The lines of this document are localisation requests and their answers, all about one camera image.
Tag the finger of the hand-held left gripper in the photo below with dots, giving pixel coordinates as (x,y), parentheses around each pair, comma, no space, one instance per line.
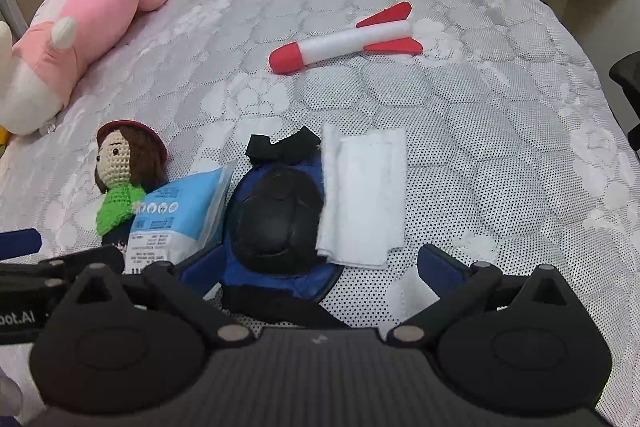
(17,243)
(45,272)

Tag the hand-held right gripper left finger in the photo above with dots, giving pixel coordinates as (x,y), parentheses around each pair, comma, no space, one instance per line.
(196,274)

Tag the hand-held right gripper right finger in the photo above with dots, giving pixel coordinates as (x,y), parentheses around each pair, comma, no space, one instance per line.
(440,269)

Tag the blue and black knee pad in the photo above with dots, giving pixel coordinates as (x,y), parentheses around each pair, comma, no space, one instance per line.
(275,217)

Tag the white cloth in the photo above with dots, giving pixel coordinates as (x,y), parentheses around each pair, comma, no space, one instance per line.
(360,187)

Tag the light blue wipes packet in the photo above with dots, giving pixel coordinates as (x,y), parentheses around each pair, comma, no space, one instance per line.
(175,217)

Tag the yellow plush toy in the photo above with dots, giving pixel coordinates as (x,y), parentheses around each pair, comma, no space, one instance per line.
(3,139)

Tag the crochet doll with red hat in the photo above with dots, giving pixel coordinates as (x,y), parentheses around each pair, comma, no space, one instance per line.
(130,157)

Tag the pink and white plush toy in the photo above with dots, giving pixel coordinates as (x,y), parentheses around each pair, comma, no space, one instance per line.
(85,7)

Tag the red and white toy rocket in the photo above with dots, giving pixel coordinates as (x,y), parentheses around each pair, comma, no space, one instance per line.
(340,44)

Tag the black office chair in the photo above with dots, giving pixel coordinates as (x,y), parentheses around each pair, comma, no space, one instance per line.
(627,77)

